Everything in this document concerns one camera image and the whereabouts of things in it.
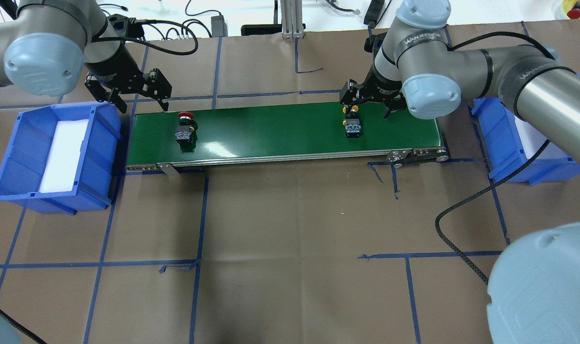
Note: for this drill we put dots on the red push button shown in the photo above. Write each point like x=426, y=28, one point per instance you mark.
x=185, y=132

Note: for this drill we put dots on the blue bin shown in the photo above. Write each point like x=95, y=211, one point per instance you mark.
x=26, y=155
x=510, y=142

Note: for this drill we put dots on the blue bin right side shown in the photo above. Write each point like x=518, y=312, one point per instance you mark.
x=510, y=142

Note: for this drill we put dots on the blue bin left side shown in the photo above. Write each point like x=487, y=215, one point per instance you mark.
x=26, y=155

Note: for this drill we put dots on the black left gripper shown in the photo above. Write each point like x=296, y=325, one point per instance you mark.
x=114, y=64

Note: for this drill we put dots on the white foam pad left bin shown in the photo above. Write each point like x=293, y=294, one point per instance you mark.
x=63, y=157

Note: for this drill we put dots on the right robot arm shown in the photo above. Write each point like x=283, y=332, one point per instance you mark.
x=534, y=285

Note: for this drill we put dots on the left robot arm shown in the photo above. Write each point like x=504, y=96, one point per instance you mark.
x=45, y=48

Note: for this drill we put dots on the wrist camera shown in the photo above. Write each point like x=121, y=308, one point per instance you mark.
x=126, y=26
x=373, y=43

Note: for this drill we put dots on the aluminium frame post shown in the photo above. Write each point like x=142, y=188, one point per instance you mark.
x=291, y=16

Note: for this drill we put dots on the black power adapter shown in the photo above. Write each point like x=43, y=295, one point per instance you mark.
x=218, y=26

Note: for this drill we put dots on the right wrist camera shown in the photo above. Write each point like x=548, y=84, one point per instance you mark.
x=373, y=43

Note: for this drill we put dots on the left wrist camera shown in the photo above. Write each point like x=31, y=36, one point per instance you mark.
x=126, y=26

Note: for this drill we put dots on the yellow push button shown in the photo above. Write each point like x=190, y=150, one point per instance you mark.
x=351, y=122

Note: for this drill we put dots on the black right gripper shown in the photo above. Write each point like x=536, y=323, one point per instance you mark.
x=383, y=84

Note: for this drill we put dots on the green conveyor belt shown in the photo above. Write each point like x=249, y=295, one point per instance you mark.
x=282, y=133

